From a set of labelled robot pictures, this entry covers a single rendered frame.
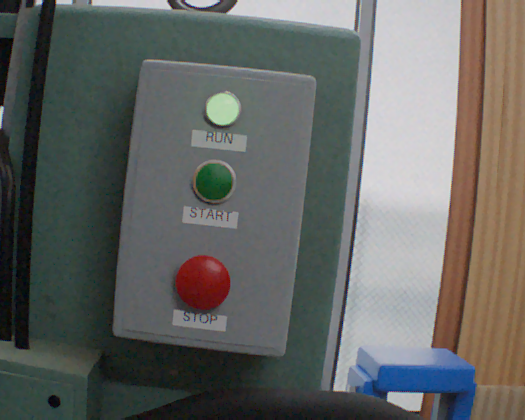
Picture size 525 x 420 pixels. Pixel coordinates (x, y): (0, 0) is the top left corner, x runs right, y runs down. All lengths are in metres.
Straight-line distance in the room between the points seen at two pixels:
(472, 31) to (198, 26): 1.51
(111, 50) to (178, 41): 0.04
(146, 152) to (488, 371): 1.58
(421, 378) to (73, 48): 0.97
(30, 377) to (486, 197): 1.57
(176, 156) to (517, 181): 1.55
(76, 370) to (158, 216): 0.10
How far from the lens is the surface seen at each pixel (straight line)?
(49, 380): 0.59
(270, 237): 0.59
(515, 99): 2.11
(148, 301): 0.60
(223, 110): 0.58
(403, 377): 1.50
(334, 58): 0.65
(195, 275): 0.58
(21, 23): 0.71
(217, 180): 0.58
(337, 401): 0.63
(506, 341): 2.11
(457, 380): 1.53
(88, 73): 0.66
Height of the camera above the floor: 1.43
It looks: 3 degrees down
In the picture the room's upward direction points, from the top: 6 degrees clockwise
